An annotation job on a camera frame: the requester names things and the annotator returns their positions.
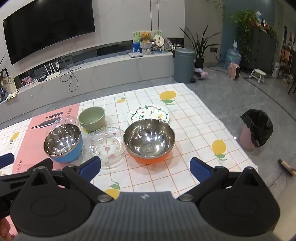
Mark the white checkered lemon tablecloth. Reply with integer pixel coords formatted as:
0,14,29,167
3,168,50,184
0,82,258,241

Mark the white router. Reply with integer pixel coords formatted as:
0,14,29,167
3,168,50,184
44,60,62,81

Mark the wooden handled brush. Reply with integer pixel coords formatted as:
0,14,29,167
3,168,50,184
277,159,296,176

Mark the pink trash can black bag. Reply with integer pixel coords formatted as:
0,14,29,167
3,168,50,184
239,109,273,150

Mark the large clear floral glass plate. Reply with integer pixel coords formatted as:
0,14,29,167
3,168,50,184
82,126,126,169

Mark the green printed picture box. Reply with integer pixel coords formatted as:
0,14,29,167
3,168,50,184
132,31,163,52

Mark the pink printed mat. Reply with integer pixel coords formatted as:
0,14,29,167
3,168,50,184
9,103,80,175

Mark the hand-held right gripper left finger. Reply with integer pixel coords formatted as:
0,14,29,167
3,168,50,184
22,156,115,202

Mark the trailing green plant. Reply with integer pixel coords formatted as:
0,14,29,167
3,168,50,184
231,9,279,63

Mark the grey pedal trash bin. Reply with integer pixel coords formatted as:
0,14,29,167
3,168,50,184
173,47,196,84

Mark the dark grey cabinet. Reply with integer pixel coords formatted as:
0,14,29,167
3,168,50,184
240,25,278,73

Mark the white rolling stool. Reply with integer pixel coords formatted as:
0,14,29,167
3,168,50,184
249,69,266,83

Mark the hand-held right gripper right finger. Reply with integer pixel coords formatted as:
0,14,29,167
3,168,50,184
177,157,259,202

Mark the brown teddy bear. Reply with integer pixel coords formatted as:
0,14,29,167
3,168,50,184
141,32,156,44

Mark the floral fabric bag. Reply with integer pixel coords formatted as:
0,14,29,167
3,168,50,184
193,68,208,80

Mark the white painted ceramic plate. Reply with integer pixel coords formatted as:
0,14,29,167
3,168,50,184
127,105,171,126

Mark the orange steel bowl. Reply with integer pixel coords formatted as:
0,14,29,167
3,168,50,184
123,119,175,165

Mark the green spiky houseplant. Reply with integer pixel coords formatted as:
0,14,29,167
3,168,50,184
0,55,6,81

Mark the black wall television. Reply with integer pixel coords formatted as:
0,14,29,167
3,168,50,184
3,0,96,65

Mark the blue water jug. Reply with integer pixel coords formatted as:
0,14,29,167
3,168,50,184
225,48,241,70

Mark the dark wooden chair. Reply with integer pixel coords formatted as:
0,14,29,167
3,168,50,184
288,50,296,95

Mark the white marble tv console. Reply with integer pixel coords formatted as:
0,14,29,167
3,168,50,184
0,50,183,126

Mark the black cable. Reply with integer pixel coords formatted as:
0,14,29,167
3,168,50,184
60,60,84,91

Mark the potted plant with long leaves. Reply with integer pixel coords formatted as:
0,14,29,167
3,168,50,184
180,24,220,70

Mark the pink space heater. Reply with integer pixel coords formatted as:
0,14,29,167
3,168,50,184
228,62,241,80

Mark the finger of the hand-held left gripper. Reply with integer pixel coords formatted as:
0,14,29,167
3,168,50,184
0,171,35,204
0,153,15,169

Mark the white printed paper bag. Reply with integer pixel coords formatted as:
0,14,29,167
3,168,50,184
1,75,16,93

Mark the green ceramic bowl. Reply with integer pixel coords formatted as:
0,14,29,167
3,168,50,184
78,107,105,131

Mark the blue steel bowl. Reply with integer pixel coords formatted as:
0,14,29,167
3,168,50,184
43,124,83,163

